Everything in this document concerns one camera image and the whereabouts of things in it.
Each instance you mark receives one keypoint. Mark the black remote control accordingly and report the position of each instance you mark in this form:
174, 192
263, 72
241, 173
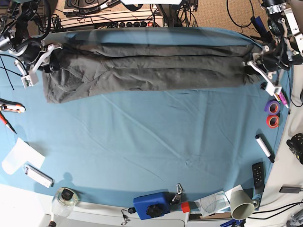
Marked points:
258, 176

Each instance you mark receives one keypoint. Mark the dark grey T-shirt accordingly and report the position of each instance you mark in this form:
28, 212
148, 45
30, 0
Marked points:
91, 70

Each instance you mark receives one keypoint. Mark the glass bottle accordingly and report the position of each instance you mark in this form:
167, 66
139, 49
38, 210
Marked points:
62, 205

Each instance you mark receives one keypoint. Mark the purple glue tube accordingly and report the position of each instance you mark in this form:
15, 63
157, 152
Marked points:
283, 99

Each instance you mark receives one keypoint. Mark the black zip tie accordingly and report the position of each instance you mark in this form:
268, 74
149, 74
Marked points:
6, 70

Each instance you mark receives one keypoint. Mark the orange white utility knife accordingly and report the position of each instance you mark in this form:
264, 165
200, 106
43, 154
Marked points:
9, 106

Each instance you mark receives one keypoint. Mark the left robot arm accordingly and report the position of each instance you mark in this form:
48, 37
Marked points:
282, 44

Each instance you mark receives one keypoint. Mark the blue black clamp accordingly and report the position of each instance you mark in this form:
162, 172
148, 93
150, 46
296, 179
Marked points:
259, 24

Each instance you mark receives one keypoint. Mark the blue table cloth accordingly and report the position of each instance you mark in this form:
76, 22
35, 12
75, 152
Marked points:
111, 148

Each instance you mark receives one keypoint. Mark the small black clip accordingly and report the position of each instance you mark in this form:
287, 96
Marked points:
263, 86

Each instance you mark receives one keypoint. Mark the paper sheets with drawing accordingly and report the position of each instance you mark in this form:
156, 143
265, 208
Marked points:
216, 202

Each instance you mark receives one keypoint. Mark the white rectangular device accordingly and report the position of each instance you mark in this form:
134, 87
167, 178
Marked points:
38, 176

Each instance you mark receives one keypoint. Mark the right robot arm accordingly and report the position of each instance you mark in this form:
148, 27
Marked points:
14, 35

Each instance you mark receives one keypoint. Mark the red handled tool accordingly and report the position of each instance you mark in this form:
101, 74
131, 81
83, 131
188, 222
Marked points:
6, 123

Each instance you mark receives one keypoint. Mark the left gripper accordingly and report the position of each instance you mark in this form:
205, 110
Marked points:
272, 60

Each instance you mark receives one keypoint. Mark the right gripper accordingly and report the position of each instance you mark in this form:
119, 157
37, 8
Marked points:
30, 53

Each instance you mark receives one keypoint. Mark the translucent plastic cup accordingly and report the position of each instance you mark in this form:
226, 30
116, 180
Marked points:
10, 165

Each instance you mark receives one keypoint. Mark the silver carabiner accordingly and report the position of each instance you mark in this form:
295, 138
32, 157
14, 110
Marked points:
179, 189

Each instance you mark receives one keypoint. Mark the grey-green mug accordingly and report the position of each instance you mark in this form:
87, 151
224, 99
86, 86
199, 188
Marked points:
241, 205

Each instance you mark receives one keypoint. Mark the power strip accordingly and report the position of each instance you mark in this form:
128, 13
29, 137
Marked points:
130, 24

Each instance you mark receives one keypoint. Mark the red tape roll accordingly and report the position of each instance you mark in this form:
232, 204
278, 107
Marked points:
273, 121

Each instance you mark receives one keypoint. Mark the white paper sheet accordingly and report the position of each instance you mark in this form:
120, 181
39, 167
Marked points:
35, 156

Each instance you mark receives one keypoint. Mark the black dotted object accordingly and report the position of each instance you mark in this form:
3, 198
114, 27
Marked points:
295, 145

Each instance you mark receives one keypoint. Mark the purple tape roll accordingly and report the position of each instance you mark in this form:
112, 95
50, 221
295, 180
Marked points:
272, 107

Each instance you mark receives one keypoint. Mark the red cube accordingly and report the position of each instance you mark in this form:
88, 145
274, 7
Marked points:
185, 207

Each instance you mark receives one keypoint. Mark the blue box with black knob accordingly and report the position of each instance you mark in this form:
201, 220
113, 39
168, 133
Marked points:
151, 206

